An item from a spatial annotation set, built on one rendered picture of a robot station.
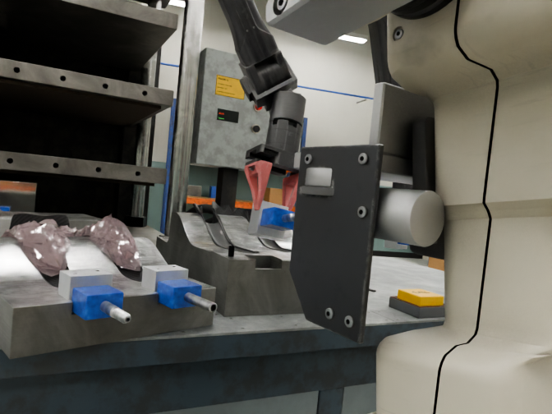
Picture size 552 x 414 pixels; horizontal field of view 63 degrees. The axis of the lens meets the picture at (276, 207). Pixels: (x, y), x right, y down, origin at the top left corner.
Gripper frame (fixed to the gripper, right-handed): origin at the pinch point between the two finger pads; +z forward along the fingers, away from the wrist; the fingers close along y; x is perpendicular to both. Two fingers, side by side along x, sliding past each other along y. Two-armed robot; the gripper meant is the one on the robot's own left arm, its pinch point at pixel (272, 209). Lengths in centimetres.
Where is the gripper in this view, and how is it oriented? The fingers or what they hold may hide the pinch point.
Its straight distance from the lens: 74.0
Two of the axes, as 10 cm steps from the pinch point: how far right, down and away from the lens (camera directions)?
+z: -1.6, 9.7, -1.8
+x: 4.6, -0.9, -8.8
